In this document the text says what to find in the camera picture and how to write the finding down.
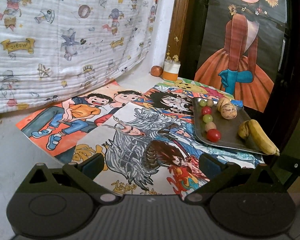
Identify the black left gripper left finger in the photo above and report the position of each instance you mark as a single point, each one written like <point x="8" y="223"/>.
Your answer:
<point x="82" y="176"/>

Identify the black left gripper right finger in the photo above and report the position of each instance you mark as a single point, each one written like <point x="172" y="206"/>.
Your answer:
<point x="219" y="174"/>

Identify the red cherry tomato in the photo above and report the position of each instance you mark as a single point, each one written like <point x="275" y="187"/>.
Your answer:
<point x="206" y="110"/>
<point x="213" y="135"/>

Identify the spotted yellow banana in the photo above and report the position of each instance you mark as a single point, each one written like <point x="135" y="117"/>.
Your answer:
<point x="243" y="130"/>

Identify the green grape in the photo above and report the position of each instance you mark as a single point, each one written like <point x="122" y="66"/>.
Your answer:
<point x="207" y="118"/>
<point x="202" y="103"/>

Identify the tan round potato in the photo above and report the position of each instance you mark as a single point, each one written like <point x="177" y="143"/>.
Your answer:
<point x="228" y="111"/>

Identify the small brown round fruit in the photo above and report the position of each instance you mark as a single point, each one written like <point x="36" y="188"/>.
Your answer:
<point x="209" y="126"/>

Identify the dark metal tray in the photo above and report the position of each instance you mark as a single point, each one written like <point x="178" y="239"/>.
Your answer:
<point x="230" y="139"/>

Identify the two boys cartoon drawing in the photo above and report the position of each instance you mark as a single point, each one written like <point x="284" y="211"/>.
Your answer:
<point x="57" y="129"/>

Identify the silver haired anime drawing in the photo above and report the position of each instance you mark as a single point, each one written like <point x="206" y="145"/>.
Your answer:
<point x="148" y="152"/>

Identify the red cherry tomato on tray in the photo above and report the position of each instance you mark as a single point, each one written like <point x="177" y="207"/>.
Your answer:
<point x="206" y="110"/>

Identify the small brown fruit on tray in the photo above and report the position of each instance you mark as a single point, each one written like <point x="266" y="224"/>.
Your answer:
<point x="209" y="102"/>

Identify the green grape on tray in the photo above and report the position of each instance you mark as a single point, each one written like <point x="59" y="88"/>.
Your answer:
<point x="202" y="103"/>

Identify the black haired anime drawing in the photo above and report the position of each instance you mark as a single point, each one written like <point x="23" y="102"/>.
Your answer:
<point x="175" y="105"/>

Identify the Winnie the Pooh drawing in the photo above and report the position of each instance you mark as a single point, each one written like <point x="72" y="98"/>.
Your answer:
<point x="192" y="89"/>

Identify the white and orange jar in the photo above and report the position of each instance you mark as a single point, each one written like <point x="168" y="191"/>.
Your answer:
<point x="171" y="70"/>

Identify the girl in orange dress poster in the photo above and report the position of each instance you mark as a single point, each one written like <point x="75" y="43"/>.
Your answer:
<point x="242" y="48"/>

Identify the small red apple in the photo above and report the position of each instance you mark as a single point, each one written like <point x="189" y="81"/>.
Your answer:
<point x="156" y="71"/>

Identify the white cartoon print cloth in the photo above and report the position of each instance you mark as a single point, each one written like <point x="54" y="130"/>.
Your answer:
<point x="51" y="50"/>

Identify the brown wooden door frame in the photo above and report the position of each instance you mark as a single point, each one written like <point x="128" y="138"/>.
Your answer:
<point x="179" y="29"/>

